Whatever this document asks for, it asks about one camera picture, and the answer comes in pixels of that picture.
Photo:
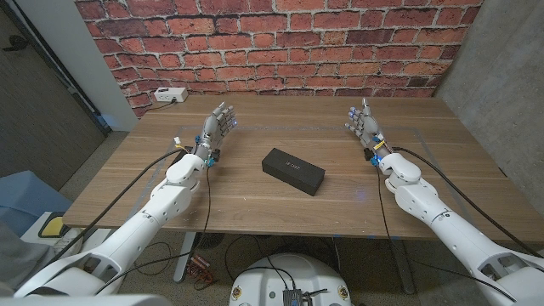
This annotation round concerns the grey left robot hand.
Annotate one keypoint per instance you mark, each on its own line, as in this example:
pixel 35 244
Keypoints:
pixel 214 127

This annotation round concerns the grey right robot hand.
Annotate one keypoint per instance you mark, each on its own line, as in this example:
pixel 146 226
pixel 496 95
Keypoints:
pixel 369 127

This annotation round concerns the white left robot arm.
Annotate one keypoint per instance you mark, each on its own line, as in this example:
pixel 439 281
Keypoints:
pixel 127 238

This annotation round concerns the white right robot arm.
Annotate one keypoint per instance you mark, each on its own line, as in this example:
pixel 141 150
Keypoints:
pixel 459 238

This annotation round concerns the black rectangular box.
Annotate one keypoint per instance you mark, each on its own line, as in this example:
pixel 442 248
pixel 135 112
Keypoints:
pixel 293 170

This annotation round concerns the white power strip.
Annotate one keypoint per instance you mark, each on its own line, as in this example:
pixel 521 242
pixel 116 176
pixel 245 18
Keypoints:
pixel 171 94

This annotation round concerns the red brick printed backdrop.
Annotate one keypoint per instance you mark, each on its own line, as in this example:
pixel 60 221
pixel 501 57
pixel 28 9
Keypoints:
pixel 276 42

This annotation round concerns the metal table leg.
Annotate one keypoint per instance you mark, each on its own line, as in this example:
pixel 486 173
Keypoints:
pixel 185 259
pixel 404 268

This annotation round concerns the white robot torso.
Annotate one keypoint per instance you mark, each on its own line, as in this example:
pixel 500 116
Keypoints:
pixel 293 276

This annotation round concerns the dark grey door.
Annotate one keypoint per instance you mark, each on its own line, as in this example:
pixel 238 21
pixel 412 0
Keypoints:
pixel 34 119

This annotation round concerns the white floor board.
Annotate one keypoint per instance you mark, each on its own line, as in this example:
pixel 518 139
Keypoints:
pixel 72 244

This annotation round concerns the grey torso electronics module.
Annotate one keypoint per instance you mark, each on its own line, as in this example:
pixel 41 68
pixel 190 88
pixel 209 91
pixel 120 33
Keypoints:
pixel 293 297

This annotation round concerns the blue upholstered seat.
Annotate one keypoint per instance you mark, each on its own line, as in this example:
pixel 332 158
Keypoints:
pixel 25 200

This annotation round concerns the person's grey trouser leg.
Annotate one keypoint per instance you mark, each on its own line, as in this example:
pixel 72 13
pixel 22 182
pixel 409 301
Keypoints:
pixel 21 259

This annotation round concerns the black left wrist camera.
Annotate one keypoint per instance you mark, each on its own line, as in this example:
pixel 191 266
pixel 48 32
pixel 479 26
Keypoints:
pixel 216 155

